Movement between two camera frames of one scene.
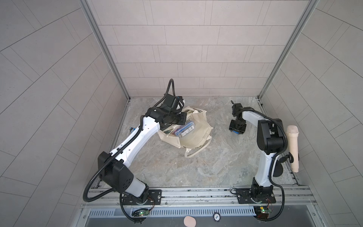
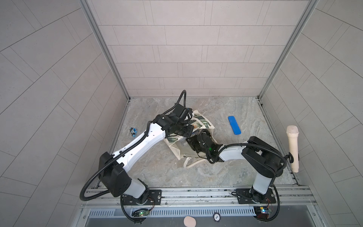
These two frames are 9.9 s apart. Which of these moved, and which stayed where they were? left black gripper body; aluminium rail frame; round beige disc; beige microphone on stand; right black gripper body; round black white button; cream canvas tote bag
Moved: left black gripper body; right black gripper body; cream canvas tote bag
Stayed: round beige disc; round black white button; aluminium rail frame; beige microphone on stand
